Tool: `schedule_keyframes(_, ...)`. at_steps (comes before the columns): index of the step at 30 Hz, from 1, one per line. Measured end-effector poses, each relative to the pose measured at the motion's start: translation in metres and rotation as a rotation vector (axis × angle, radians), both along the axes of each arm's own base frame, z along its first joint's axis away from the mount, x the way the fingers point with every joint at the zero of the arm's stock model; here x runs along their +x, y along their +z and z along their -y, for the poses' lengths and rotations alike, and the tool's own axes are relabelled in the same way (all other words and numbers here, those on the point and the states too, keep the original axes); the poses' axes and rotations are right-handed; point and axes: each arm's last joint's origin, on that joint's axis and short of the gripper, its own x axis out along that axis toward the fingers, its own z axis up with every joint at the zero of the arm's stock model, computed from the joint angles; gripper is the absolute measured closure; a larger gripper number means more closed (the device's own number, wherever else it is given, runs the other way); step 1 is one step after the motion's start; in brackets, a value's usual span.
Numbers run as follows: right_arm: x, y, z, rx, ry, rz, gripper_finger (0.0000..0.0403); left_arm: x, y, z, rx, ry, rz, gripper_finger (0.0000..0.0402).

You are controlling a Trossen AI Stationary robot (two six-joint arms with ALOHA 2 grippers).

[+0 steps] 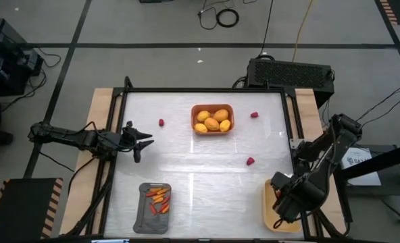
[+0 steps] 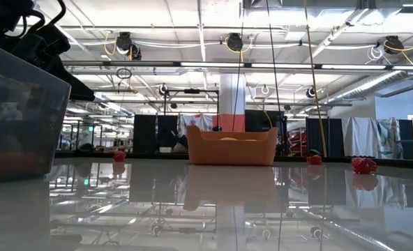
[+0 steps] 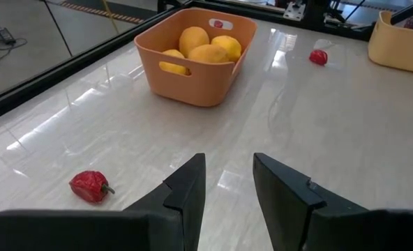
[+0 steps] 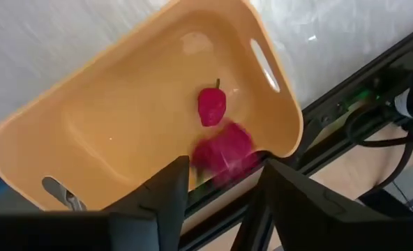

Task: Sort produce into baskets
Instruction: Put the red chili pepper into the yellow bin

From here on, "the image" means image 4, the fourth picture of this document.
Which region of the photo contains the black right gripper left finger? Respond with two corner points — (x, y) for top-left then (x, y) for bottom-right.
(0, 155), (190, 251)

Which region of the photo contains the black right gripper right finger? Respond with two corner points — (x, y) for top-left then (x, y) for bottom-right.
(230, 158), (413, 251)

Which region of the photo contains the yellow plastic basket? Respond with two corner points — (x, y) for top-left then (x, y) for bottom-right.
(0, 0), (304, 213)

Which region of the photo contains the thick black cable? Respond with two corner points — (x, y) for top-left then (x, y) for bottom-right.
(345, 104), (413, 191)

